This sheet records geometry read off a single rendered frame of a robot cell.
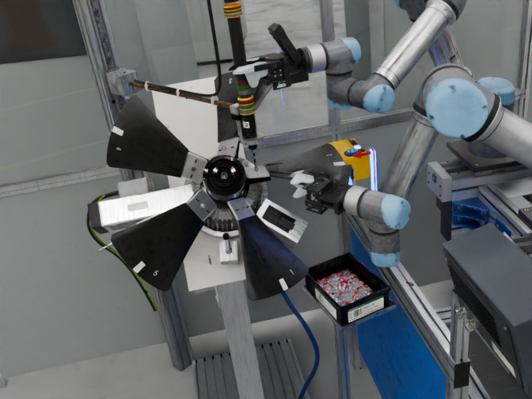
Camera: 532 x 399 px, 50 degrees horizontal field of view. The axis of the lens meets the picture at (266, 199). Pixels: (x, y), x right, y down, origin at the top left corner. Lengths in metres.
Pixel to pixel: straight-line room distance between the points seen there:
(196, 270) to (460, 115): 0.95
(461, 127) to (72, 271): 1.86
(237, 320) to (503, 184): 1.00
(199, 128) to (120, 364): 1.41
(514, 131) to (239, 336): 1.19
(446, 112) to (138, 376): 2.02
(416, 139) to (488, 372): 1.19
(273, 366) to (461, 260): 1.55
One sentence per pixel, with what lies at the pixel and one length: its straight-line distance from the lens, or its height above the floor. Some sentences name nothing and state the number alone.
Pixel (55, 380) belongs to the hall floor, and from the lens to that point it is 2.98.
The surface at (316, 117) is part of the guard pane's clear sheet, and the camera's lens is 2.39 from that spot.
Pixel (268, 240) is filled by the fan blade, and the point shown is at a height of 1.03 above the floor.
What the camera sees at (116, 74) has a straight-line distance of 2.01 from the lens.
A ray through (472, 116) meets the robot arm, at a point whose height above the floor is 1.43.
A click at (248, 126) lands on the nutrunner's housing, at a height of 1.34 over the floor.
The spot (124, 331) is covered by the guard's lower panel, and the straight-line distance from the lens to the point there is 2.81.
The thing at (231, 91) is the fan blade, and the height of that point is 1.38.
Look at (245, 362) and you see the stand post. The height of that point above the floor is 0.40.
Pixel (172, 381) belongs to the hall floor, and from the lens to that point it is 2.74.
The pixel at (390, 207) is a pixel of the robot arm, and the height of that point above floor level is 1.21.
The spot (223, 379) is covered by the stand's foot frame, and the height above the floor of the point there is 0.08.
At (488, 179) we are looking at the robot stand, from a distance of 2.02.
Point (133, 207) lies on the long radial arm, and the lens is 1.73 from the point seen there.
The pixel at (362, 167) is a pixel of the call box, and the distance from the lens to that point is 1.96.
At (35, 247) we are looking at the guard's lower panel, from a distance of 2.58.
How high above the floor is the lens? 1.89
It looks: 28 degrees down
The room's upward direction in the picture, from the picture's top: 8 degrees counter-clockwise
